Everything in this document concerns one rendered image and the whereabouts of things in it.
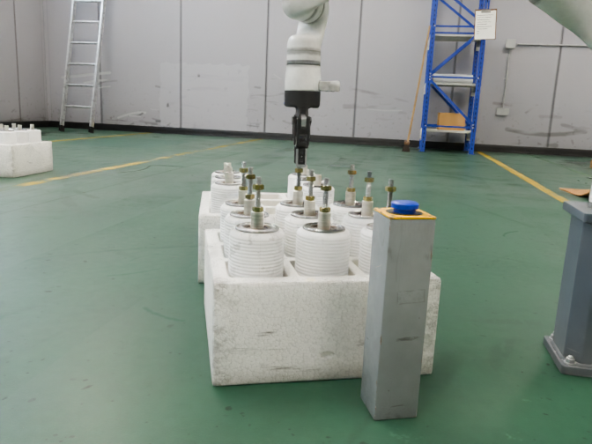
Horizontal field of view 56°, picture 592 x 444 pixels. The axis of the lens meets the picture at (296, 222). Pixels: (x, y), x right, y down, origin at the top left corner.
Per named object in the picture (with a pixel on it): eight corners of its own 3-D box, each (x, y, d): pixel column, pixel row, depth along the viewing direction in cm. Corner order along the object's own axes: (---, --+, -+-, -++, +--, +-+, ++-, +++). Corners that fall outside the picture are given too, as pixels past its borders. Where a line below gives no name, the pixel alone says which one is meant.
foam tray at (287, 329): (364, 299, 137) (369, 228, 133) (432, 374, 99) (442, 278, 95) (203, 304, 129) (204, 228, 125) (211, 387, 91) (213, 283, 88)
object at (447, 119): (462, 129, 678) (463, 113, 674) (464, 130, 654) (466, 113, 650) (436, 129, 684) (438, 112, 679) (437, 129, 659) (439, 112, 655)
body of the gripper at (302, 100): (284, 87, 119) (282, 131, 121) (284, 86, 110) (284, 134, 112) (318, 88, 119) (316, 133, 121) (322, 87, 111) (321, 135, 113)
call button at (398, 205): (410, 212, 84) (412, 199, 83) (422, 218, 80) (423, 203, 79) (386, 212, 83) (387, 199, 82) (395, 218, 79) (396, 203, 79)
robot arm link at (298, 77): (341, 92, 111) (343, 59, 110) (284, 90, 110) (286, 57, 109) (335, 92, 120) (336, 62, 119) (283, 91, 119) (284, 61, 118)
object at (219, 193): (244, 245, 156) (246, 181, 152) (246, 254, 146) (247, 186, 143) (210, 245, 154) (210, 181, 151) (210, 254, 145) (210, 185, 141)
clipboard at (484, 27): (495, 40, 609) (499, 3, 601) (495, 40, 606) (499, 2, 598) (471, 40, 614) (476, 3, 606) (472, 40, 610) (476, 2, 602)
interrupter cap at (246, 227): (285, 233, 93) (285, 230, 93) (242, 236, 90) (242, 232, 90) (270, 225, 100) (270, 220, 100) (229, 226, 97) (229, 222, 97)
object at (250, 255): (289, 335, 96) (293, 233, 93) (235, 341, 93) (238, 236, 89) (270, 314, 105) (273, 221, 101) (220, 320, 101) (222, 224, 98)
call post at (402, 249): (401, 395, 92) (417, 210, 85) (418, 418, 85) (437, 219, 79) (359, 396, 90) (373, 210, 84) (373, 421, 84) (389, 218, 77)
